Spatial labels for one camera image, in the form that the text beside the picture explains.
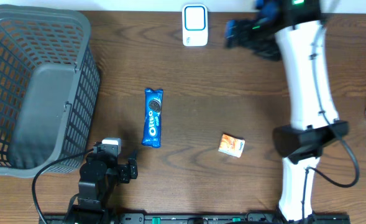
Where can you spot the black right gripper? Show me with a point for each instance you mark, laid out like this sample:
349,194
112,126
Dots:
238,28

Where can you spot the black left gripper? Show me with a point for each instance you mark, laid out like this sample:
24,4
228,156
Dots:
125,174

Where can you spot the blue Oreo cookie pack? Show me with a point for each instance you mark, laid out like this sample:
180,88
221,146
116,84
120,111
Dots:
153,118

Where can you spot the orange white snack packet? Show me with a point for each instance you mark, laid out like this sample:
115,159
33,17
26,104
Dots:
231,146

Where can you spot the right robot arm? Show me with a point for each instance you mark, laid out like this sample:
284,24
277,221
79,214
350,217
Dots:
293,32

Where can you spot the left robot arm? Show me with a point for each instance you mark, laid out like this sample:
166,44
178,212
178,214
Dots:
99,176

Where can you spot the white barcode scanner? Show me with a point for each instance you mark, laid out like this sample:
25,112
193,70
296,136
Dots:
194,25

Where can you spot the grey plastic mesh basket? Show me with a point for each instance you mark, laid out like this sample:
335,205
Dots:
49,84

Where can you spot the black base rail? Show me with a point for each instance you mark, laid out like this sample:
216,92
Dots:
256,217

